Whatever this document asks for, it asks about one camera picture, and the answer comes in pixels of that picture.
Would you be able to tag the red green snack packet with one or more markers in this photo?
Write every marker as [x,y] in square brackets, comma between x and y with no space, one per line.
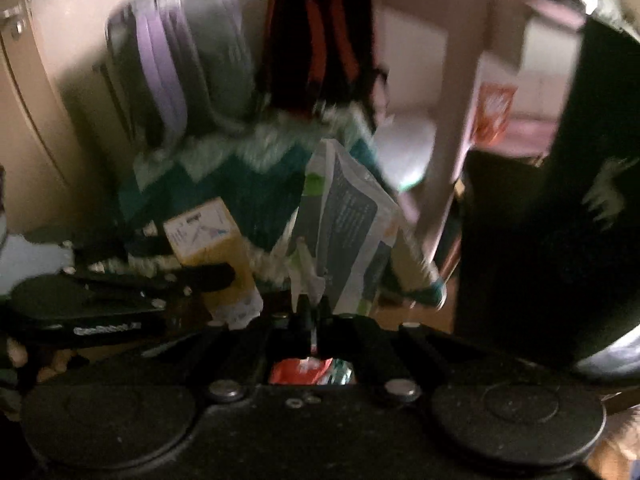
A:
[312,371]

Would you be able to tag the white round object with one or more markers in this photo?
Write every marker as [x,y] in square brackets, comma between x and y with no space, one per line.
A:
[405,152]

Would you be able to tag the grey purple backpack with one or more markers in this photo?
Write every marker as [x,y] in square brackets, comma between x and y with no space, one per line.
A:
[185,55]

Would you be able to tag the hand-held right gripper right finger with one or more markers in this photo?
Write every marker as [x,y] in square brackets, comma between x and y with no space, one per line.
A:
[324,317]

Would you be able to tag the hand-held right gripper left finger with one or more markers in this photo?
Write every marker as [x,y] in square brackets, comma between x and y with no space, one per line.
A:
[300,317]

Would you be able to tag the person's left hand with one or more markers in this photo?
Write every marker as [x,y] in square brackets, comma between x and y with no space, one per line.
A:
[20,357]

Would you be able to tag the white blue printed paper packet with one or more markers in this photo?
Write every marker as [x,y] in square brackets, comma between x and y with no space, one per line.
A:
[345,220]

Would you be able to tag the cardboard box with orange label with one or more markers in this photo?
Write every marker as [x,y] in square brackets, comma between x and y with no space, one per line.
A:
[505,75]

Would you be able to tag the dark green knit sleeve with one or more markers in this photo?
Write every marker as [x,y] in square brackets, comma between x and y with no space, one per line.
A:
[250,180]

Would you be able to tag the beige cabinet door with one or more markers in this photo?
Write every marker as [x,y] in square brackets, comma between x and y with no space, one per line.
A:
[25,110]

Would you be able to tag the black orange backpack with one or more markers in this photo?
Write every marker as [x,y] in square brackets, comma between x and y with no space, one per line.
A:
[325,45]

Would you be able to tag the yellow white carton box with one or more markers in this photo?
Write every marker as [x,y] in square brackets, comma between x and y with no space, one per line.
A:
[220,240]

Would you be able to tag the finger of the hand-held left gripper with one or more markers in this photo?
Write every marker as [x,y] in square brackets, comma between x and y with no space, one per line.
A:
[210,277]

